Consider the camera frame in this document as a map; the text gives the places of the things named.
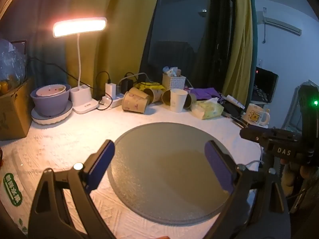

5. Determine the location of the cardboard box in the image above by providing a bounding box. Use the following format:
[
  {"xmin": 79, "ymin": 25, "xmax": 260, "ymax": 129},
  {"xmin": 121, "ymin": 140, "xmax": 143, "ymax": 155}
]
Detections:
[{"xmin": 0, "ymin": 78, "xmax": 34, "ymax": 141}]

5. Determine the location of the white tube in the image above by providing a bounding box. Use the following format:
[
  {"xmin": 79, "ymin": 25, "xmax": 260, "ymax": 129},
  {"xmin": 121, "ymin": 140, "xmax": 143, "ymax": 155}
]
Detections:
[{"xmin": 225, "ymin": 95, "xmax": 246, "ymax": 109}]

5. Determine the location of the white paper cup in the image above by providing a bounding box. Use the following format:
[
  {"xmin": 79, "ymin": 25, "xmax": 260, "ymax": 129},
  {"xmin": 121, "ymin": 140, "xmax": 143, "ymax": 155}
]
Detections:
[{"xmin": 170, "ymin": 89, "xmax": 188, "ymax": 113}]

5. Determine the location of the clear plastic bag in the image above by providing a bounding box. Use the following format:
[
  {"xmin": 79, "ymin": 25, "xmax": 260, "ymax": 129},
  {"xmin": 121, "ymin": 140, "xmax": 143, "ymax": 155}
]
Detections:
[{"xmin": 0, "ymin": 38, "xmax": 27, "ymax": 95}]

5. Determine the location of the black cable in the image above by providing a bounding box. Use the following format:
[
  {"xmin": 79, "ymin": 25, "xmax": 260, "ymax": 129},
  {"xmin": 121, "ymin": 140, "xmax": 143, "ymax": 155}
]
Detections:
[{"xmin": 27, "ymin": 57, "xmax": 110, "ymax": 110}]

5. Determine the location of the grey round mat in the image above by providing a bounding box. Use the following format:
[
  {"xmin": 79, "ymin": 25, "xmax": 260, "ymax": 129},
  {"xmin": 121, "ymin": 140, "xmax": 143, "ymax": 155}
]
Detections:
[{"xmin": 107, "ymin": 122, "xmax": 257, "ymax": 226}]

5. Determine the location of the white desk lamp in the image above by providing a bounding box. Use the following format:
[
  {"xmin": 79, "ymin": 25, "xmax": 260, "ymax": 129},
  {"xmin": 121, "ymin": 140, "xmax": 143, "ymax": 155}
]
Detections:
[{"xmin": 52, "ymin": 17, "xmax": 108, "ymax": 114}]

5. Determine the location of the dark window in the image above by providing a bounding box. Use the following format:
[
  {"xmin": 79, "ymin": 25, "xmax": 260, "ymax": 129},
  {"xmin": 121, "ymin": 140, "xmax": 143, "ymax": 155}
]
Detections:
[{"xmin": 139, "ymin": 0, "xmax": 237, "ymax": 91}]

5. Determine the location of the white air conditioner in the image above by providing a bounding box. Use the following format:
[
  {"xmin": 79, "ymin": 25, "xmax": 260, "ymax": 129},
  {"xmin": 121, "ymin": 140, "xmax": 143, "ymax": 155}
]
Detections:
[{"xmin": 256, "ymin": 11, "xmax": 302, "ymax": 36}]

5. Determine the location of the white cable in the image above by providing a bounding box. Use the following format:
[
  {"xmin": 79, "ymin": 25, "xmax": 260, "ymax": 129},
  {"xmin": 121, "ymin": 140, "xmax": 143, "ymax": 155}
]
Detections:
[{"xmin": 237, "ymin": 159, "xmax": 265, "ymax": 170}]

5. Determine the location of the large printed brown paper cup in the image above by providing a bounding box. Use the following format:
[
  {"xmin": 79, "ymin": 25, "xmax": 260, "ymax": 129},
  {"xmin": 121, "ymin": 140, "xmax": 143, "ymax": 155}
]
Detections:
[{"xmin": 122, "ymin": 91, "xmax": 149, "ymax": 114}]

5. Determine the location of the white cartoon bear mug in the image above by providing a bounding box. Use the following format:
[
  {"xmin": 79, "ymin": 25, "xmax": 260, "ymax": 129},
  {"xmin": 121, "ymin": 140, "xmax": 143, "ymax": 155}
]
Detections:
[{"xmin": 241, "ymin": 103, "xmax": 271, "ymax": 126}]

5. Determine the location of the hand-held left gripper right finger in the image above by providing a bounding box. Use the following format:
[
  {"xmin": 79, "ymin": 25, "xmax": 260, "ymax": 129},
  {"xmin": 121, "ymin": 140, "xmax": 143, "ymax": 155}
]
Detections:
[{"xmin": 204, "ymin": 140, "xmax": 292, "ymax": 239}]

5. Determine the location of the black wallet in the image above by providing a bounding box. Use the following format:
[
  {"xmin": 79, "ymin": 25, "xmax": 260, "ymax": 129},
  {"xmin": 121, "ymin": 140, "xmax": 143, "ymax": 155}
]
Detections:
[{"xmin": 223, "ymin": 102, "xmax": 246, "ymax": 118}]

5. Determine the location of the white plastic basket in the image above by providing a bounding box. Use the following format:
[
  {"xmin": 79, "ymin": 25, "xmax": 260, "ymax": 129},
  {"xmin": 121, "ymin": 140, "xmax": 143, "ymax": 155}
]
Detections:
[{"xmin": 162, "ymin": 73, "xmax": 186, "ymax": 90}]

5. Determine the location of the yellow curtain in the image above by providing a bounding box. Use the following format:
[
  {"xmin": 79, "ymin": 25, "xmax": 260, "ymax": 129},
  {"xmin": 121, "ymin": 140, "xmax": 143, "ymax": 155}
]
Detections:
[
  {"xmin": 222, "ymin": 0, "xmax": 257, "ymax": 101},
  {"xmin": 65, "ymin": 0, "xmax": 163, "ymax": 97}
]

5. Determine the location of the green tissue pack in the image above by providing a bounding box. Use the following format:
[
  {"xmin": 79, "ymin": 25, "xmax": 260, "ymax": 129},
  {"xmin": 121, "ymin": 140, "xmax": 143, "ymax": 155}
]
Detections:
[{"xmin": 191, "ymin": 98, "xmax": 224, "ymax": 120}]

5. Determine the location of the white scalloped plate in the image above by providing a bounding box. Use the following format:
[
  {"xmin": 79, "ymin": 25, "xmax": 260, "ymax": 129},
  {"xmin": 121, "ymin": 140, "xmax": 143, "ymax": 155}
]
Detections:
[{"xmin": 31, "ymin": 101, "xmax": 73, "ymax": 125}]

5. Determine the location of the white power strip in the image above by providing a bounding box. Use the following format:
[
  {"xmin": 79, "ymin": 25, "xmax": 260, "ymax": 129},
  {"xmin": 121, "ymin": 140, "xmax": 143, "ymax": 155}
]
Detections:
[{"xmin": 98, "ymin": 93, "xmax": 125, "ymax": 109}]

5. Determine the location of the white charger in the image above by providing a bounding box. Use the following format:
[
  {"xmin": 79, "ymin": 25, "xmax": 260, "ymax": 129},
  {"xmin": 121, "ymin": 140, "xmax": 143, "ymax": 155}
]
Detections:
[{"xmin": 105, "ymin": 82, "xmax": 117, "ymax": 97}]

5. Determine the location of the purple cloth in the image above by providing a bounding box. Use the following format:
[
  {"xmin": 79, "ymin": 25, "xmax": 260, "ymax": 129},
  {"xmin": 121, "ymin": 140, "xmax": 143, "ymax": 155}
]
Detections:
[{"xmin": 184, "ymin": 87, "xmax": 222, "ymax": 100}]

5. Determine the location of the white textured tablecloth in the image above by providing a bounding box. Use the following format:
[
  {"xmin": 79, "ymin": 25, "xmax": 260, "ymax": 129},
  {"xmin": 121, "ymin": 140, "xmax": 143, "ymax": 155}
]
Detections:
[{"xmin": 0, "ymin": 102, "xmax": 265, "ymax": 239}]

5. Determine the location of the plastic bag with green label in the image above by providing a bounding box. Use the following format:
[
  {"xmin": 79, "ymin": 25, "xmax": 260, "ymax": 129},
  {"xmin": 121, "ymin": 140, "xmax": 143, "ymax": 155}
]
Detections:
[{"xmin": 0, "ymin": 172, "xmax": 30, "ymax": 234}]

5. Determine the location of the person's right hand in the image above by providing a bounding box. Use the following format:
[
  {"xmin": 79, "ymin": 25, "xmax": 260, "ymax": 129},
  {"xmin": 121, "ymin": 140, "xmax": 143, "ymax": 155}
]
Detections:
[{"xmin": 280, "ymin": 157, "xmax": 319, "ymax": 188}]

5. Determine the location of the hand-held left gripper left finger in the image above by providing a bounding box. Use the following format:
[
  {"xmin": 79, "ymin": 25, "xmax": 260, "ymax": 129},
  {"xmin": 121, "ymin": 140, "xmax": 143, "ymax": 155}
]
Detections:
[{"xmin": 28, "ymin": 139, "xmax": 115, "ymax": 239}]

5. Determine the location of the yellow printed bag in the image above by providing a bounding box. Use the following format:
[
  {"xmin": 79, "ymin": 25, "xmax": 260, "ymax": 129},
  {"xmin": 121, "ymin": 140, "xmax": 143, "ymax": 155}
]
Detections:
[{"xmin": 135, "ymin": 82, "xmax": 166, "ymax": 92}]

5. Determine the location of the black charger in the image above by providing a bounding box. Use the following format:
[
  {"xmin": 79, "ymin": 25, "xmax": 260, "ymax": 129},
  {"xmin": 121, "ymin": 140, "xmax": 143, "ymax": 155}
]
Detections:
[{"xmin": 121, "ymin": 78, "xmax": 135, "ymax": 94}]

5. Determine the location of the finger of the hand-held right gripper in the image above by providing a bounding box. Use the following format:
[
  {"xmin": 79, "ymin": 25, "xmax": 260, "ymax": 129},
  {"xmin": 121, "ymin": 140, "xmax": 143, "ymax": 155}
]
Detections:
[{"xmin": 240, "ymin": 126, "xmax": 277, "ymax": 144}]

